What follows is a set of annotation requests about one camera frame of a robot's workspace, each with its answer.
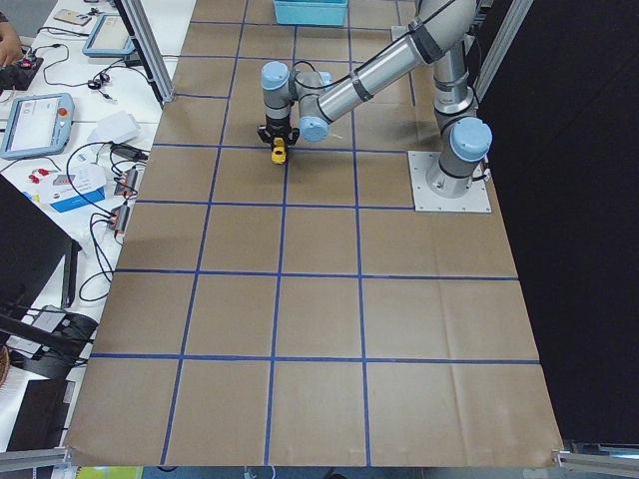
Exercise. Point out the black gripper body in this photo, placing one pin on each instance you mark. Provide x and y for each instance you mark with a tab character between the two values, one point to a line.
278	126

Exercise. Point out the yellow beetle toy car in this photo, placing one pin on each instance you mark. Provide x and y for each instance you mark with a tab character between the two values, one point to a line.
279	151

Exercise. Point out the brown paper table cover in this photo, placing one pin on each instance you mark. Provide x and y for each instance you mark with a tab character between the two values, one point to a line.
306	314

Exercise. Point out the light blue plastic bin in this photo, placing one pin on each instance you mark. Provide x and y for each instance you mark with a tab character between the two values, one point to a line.
311	13

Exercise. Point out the blue white cardboard box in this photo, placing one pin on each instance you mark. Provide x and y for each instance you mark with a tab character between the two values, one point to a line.
68	191

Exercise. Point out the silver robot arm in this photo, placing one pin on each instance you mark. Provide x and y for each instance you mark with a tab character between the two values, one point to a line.
303	104

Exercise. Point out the blue teach pendant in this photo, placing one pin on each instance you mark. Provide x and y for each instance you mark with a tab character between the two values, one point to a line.
109	38
38	126

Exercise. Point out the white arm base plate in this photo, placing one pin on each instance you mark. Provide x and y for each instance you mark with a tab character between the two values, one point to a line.
434	191

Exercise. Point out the black monitor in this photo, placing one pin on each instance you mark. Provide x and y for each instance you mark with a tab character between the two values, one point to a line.
32	247

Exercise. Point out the blue teach pendant near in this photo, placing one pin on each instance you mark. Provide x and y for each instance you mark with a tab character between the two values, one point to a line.
38	126

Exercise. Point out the blue teach pendant far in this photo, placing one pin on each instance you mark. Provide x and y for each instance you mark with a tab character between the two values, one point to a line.
109	38

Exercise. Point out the aluminium frame post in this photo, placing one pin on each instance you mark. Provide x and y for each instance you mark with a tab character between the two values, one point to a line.
140	32

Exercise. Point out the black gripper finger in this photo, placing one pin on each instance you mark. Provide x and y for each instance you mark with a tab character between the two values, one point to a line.
264	134
292	137

